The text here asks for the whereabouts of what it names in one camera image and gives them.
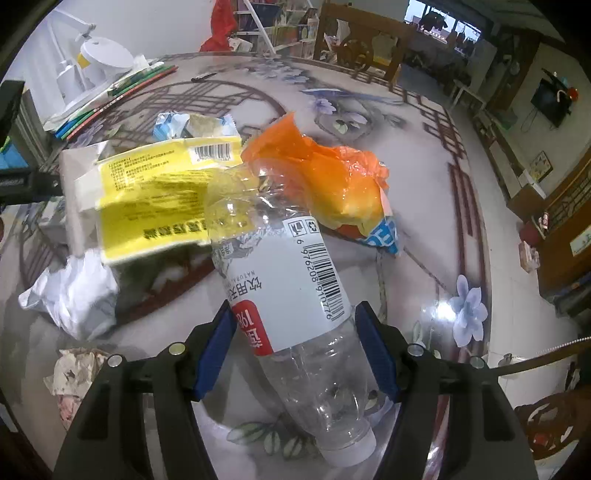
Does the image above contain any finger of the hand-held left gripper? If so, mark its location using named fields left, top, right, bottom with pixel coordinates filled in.
left=0, top=168, right=64, bottom=205

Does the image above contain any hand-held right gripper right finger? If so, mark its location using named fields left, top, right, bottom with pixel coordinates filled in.
left=353, top=301, right=539, bottom=480

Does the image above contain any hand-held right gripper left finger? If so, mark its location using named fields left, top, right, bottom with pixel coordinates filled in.
left=54, top=300, right=237, bottom=480

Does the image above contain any clear plastic bottle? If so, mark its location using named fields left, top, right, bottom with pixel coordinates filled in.
left=203, top=164, right=399, bottom=467

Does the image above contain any orange plastic wrapper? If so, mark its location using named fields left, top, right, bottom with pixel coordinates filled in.
left=241, top=112, right=400, bottom=257

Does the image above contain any grey cardboard box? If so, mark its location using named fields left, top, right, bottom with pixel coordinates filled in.
left=58, top=141, right=116, bottom=241

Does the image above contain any white desk lamp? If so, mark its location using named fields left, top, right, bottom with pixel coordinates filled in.
left=44, top=0, right=149, bottom=121

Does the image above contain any stack of thin books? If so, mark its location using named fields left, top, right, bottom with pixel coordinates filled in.
left=44, top=65, right=180, bottom=142

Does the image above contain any crumpled white paper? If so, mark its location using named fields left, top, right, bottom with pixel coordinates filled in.
left=18, top=251, right=122, bottom=342

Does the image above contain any yellow white flattened carton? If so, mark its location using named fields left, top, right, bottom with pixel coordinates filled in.
left=76, top=136, right=243, bottom=267

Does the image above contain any crumpled pink printed paper ball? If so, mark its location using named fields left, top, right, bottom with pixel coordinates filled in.
left=44, top=347, right=112, bottom=428

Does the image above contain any crumpled white blue carton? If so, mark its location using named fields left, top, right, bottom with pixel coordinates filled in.
left=152, top=111, right=239, bottom=142

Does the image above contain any tissue box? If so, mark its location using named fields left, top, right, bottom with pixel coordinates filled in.
left=517, top=242, right=541, bottom=269

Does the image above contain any carved wooden chair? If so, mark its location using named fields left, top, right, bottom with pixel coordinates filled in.
left=314, top=2, right=410, bottom=84
left=496, top=339, right=591, bottom=462

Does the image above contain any red cloth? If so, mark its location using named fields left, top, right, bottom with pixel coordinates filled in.
left=199, top=0, right=239, bottom=52

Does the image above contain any low television cabinet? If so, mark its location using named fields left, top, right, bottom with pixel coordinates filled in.
left=471, top=111, right=550, bottom=222

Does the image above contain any small framed colourful picture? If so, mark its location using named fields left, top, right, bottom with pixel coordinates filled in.
left=529, top=152, right=554, bottom=182

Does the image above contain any white low stool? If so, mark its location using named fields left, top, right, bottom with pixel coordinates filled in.
left=445, top=78, right=490, bottom=112

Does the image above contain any white book rack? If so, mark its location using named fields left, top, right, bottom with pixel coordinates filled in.
left=231, top=0, right=319, bottom=59

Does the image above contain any white bead string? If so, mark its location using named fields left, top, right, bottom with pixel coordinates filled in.
left=499, top=336, right=591, bottom=366

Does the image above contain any wall television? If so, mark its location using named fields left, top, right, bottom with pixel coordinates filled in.
left=530, top=76, right=573, bottom=129

